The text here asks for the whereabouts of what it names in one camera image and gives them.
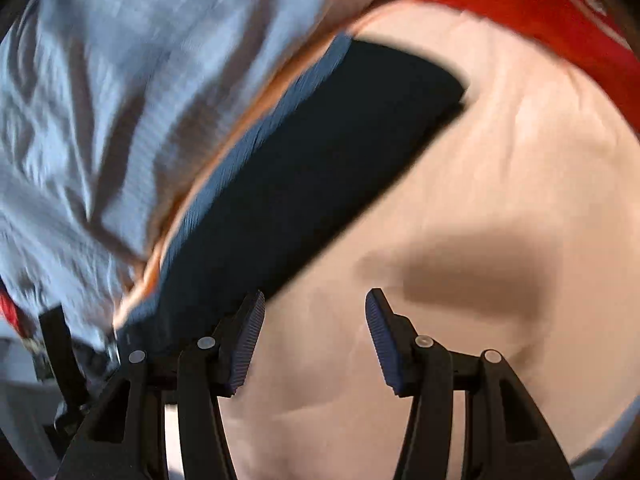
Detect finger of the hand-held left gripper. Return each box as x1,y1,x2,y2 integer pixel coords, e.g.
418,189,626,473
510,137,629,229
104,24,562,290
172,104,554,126
39,305,89,409

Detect peach blanket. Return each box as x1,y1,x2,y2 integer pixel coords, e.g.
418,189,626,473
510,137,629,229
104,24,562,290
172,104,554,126
112,0,640,480

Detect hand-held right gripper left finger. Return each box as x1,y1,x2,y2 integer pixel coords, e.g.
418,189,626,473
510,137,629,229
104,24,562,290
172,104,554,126
55,289,266,480

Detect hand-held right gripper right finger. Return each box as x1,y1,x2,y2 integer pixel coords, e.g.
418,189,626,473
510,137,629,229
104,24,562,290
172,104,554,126
364,288,577,480

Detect black pants with patterned waistband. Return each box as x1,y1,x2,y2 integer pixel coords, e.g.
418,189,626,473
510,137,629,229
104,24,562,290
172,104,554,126
117,32,468,357

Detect grey striped duvet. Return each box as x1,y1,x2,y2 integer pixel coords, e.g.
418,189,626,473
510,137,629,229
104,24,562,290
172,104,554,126
0,0,397,466

